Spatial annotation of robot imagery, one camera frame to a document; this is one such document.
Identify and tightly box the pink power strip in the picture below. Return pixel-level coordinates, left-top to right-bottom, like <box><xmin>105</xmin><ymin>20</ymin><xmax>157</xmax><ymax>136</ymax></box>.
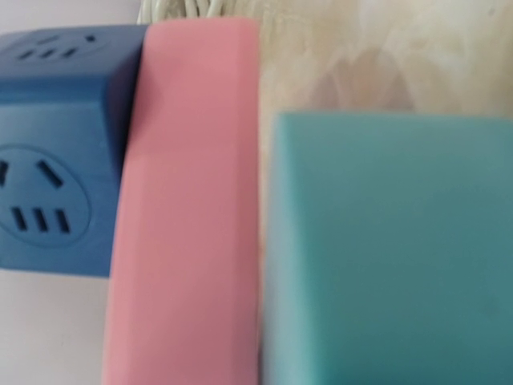
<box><xmin>102</xmin><ymin>18</ymin><xmax>260</xmax><ymax>384</ymax></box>

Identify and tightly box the blue cube adapter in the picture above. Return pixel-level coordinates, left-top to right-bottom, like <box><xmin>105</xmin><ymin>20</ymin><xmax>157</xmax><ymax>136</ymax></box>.
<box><xmin>1</xmin><ymin>25</ymin><xmax>146</xmax><ymax>278</ymax></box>

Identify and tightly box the white power strip cord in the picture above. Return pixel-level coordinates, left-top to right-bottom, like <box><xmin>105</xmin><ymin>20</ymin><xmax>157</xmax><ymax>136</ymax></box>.
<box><xmin>135</xmin><ymin>0</ymin><xmax>241</xmax><ymax>26</ymax></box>

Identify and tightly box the teal power strip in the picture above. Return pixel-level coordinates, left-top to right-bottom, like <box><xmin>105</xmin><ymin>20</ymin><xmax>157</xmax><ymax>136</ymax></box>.
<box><xmin>261</xmin><ymin>112</ymin><xmax>512</xmax><ymax>384</ymax></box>

